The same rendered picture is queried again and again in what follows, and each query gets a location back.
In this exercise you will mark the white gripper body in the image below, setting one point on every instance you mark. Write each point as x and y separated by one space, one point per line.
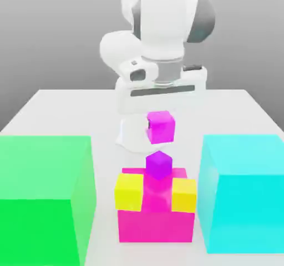
164 102

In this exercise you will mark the small magenta cube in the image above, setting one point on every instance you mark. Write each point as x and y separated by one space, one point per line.
162 128

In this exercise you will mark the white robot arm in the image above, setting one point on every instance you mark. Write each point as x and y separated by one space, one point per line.
164 26

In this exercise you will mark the small purple cube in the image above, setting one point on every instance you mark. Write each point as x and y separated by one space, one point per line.
158 165

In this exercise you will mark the small golden yellow cube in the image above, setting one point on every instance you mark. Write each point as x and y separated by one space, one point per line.
184 196

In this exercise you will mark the small lemon yellow cube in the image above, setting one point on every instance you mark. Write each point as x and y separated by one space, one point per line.
128 192

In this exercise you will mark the large cyan box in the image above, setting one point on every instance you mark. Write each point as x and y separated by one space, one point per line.
244 192

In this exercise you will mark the large pink box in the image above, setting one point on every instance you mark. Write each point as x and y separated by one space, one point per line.
155 226

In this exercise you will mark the large green box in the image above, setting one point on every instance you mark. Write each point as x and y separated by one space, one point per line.
35 203

